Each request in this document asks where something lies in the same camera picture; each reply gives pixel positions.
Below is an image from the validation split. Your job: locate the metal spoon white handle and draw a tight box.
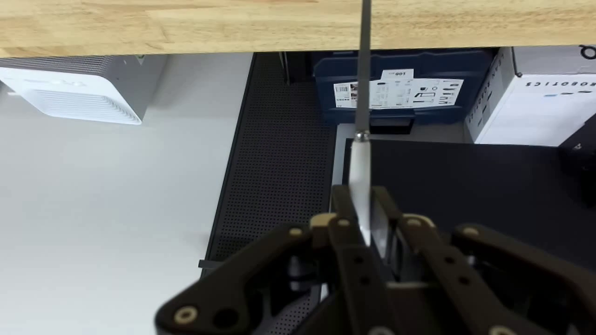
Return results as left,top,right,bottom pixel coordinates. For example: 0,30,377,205
347,0,370,242

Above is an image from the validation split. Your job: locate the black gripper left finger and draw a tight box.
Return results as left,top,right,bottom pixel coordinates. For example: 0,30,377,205
154,186,396,335

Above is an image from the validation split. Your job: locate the white cardboard box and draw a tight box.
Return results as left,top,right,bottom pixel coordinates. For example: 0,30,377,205
465,45,596,147

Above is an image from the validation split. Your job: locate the white grey device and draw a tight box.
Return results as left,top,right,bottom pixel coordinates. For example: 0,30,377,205
0,56,167,125

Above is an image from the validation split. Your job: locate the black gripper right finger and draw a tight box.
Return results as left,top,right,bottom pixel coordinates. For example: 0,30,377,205
372,186,596,335

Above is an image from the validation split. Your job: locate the blue storage box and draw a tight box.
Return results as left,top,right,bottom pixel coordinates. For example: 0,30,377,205
312,49,495,125

